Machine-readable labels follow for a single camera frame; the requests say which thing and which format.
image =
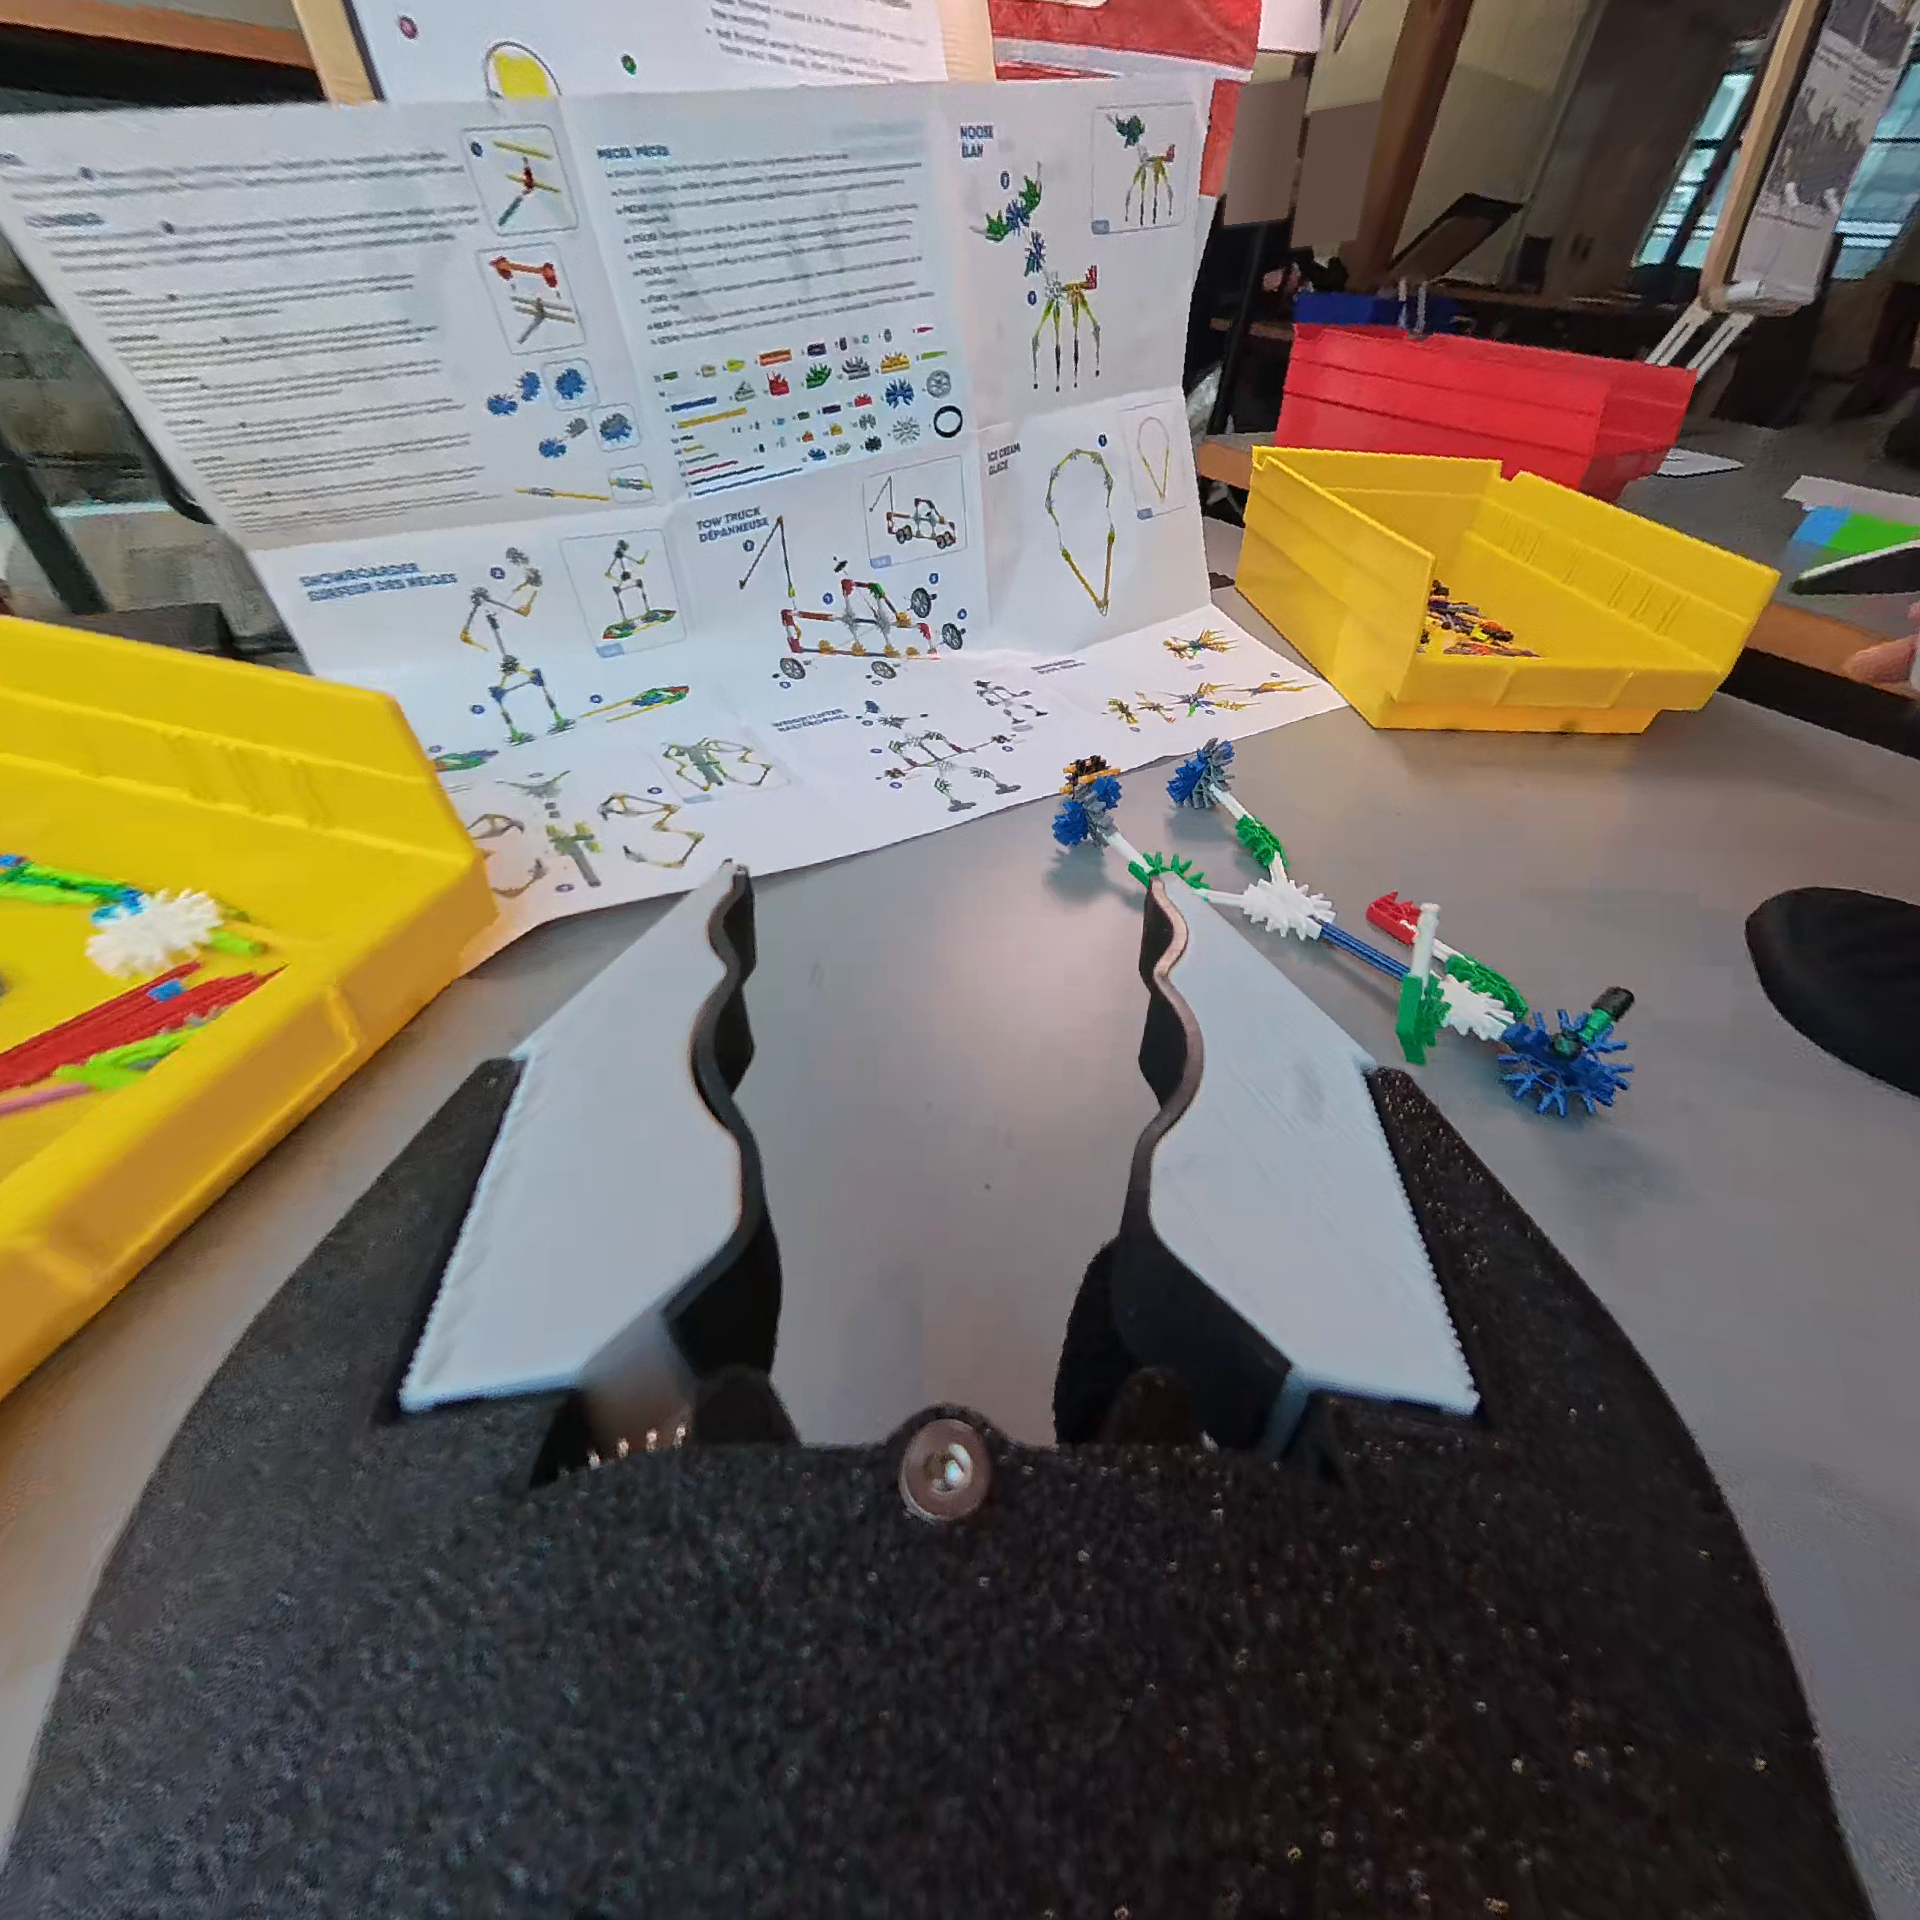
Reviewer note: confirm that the colourful rod connector toy model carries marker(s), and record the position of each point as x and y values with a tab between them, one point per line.
1284	900

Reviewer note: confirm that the white building instruction sheet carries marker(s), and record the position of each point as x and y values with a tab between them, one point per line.
361	331

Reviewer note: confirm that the pile of small building parts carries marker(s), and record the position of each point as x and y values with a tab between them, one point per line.
1476	624

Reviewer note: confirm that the red white cardboard box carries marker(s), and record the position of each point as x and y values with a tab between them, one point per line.
1140	25

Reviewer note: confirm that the loose colourful toy pieces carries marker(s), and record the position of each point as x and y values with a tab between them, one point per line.
152	938

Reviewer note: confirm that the white standing board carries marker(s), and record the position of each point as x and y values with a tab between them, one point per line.
1832	152

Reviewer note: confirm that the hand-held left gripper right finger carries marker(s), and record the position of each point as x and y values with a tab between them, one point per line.
1306	1200

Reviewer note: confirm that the yellow box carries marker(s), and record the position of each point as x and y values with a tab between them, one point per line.
269	811

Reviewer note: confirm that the red plastic bin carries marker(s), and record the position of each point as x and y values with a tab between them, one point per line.
1471	390

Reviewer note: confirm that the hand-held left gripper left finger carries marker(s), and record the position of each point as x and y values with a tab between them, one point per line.
585	1200

